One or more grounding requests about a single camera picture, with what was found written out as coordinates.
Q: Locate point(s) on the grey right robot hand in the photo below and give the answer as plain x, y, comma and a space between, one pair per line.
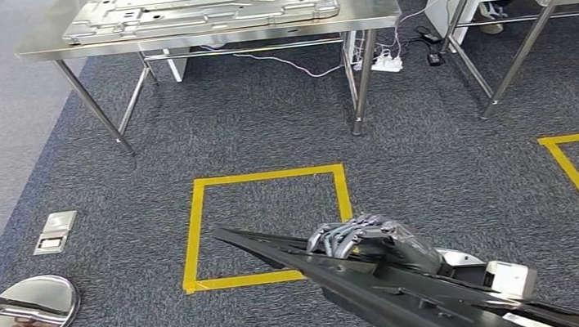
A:
385, 238

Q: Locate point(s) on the black plastic panel part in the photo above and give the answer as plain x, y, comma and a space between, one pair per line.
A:
392, 303

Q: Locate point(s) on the white power strip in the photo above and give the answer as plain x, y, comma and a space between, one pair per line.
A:
387, 64

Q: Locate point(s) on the black power adapter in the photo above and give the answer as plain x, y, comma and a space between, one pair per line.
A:
434, 58
427, 36

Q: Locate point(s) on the person's foot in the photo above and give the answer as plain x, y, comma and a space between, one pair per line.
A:
493, 16

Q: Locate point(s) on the white desk leg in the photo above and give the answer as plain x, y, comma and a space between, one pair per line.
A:
177, 63

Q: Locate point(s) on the stamped silver metal panel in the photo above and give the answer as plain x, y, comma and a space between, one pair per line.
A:
196, 12

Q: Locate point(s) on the silver floor socket box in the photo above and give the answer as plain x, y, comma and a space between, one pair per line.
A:
57, 227

